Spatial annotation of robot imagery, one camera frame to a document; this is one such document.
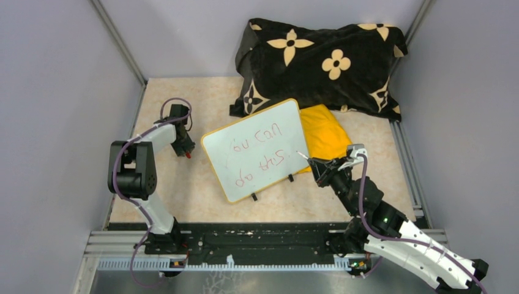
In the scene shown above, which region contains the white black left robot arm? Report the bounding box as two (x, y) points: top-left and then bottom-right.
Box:
(107, 98), (195, 255)

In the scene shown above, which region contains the yellow zippered fabric pouch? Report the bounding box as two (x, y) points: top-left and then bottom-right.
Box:
(301, 104), (352, 160)

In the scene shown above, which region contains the black floral pillow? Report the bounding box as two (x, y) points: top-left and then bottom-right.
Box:
(230, 18), (408, 121)

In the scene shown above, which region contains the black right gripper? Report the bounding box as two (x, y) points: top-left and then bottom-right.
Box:
(308, 155), (357, 216)

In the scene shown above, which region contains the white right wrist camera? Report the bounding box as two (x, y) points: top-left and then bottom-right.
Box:
(338, 143), (368, 171)

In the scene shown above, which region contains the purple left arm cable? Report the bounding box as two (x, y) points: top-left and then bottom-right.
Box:
(112, 97), (192, 290)

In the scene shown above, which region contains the red capped white marker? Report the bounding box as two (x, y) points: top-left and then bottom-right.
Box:
(296, 151), (309, 160)

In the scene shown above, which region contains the yellow framed whiteboard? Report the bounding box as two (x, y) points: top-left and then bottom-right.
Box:
(201, 99), (308, 203)

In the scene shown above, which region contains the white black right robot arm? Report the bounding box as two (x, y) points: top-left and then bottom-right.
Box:
(307, 155), (488, 293)

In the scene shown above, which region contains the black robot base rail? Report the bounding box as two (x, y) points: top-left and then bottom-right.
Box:
(87, 220), (451, 273)

